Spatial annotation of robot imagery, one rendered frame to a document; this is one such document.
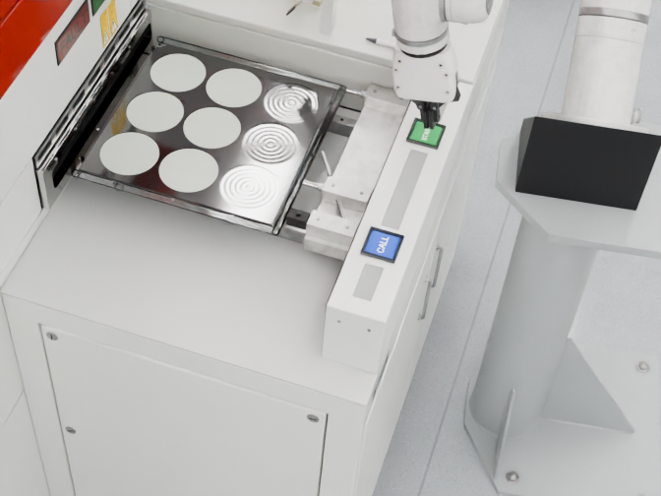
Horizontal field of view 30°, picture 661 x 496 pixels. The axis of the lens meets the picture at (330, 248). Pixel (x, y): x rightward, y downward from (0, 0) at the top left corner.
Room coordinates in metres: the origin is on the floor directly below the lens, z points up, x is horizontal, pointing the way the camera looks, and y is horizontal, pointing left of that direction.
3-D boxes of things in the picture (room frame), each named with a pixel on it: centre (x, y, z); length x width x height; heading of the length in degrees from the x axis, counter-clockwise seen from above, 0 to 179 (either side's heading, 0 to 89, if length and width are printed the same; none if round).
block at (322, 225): (1.31, 0.00, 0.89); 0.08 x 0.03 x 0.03; 76
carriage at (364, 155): (1.47, -0.04, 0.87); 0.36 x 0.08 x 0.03; 166
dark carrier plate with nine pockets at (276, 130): (1.51, 0.23, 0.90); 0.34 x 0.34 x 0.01; 76
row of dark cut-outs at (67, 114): (1.55, 0.44, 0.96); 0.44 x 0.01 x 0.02; 166
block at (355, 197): (1.39, -0.02, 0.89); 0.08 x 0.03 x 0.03; 76
